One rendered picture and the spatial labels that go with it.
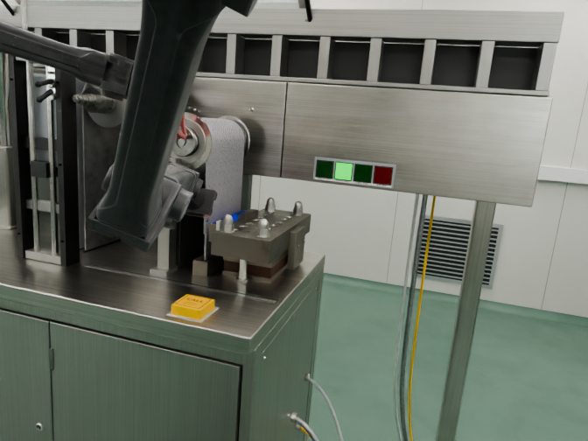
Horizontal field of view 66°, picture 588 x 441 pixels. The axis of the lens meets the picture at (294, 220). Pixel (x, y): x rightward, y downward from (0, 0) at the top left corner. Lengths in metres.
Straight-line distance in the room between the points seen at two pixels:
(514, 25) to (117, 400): 1.38
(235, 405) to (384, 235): 2.93
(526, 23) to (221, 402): 1.21
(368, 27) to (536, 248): 2.78
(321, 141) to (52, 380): 0.97
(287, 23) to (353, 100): 0.31
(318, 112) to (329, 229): 2.53
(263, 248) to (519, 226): 2.92
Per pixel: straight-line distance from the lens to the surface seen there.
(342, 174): 1.42
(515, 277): 3.95
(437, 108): 1.40
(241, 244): 1.16
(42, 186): 2.02
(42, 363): 1.32
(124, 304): 1.09
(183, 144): 1.21
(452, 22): 1.44
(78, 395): 1.29
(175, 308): 1.02
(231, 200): 1.37
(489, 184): 1.42
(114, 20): 1.80
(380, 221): 3.82
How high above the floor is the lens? 1.32
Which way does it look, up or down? 12 degrees down
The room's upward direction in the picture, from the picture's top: 5 degrees clockwise
